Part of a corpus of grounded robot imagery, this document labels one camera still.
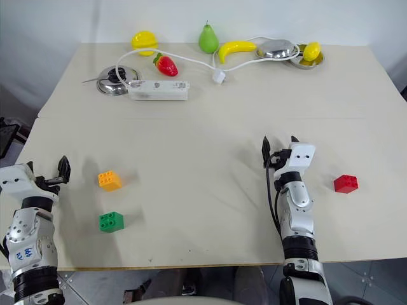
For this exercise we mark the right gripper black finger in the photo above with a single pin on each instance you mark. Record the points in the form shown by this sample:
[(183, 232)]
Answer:
[(266, 152), (293, 140)]

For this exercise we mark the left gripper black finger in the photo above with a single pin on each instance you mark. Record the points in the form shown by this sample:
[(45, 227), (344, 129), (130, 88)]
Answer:
[(30, 167), (64, 170)]

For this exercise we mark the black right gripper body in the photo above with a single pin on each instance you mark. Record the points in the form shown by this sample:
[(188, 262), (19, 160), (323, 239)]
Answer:
[(280, 165)]

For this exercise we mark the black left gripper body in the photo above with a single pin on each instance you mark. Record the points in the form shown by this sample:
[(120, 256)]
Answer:
[(47, 189)]

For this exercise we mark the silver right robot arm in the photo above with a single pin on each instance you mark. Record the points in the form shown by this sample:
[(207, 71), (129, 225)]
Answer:
[(299, 209)]

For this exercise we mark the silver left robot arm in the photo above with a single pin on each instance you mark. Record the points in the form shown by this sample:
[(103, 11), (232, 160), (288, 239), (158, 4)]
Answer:
[(23, 228)]

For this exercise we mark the orange toy brick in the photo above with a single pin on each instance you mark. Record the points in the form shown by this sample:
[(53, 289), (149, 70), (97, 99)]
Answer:
[(109, 181)]

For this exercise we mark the red toy brick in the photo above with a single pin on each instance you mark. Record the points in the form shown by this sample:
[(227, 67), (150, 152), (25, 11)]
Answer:
[(346, 184)]

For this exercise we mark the green toy brick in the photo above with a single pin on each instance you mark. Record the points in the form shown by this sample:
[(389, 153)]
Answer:
[(111, 221)]

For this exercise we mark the steel bowl holding lemon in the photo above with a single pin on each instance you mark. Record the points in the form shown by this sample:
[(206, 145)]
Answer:
[(300, 63)]

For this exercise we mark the white power plug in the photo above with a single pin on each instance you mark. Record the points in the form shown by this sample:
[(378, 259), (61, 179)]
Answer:
[(219, 76)]

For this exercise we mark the yellow plastic lemon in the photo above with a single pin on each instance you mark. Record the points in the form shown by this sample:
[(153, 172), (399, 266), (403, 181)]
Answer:
[(311, 51)]

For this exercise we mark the upturned steel bowl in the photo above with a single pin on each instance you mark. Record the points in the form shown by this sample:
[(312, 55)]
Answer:
[(277, 49)]

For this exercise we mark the thin pointed metal utensil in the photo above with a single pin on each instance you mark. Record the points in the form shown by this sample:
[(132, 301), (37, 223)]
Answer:
[(92, 79)]

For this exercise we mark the steel pot lid black knob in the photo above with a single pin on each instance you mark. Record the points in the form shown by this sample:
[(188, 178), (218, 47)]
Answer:
[(109, 83)]

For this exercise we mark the yellow plastic banana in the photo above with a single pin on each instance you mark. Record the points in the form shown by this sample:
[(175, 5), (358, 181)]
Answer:
[(233, 48)]

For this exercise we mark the white power strip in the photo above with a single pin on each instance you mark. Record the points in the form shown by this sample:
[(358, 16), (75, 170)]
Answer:
[(159, 90)]

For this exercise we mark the green plastic pear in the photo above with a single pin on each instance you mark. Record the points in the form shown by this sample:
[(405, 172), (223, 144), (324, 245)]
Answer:
[(208, 39)]

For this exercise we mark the red plastic strawberry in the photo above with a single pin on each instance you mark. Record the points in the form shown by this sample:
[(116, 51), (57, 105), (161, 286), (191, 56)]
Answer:
[(167, 66)]

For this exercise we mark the yellow plastic toy fruit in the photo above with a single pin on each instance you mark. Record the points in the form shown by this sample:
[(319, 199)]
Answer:
[(145, 39)]

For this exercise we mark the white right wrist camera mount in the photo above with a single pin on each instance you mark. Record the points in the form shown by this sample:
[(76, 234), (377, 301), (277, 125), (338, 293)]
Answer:
[(302, 157)]

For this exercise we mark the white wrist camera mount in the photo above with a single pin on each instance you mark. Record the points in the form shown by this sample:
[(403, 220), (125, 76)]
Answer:
[(302, 157), (14, 182)]

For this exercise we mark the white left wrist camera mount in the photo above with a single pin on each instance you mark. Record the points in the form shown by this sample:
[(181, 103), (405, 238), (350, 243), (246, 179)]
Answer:
[(14, 182)]

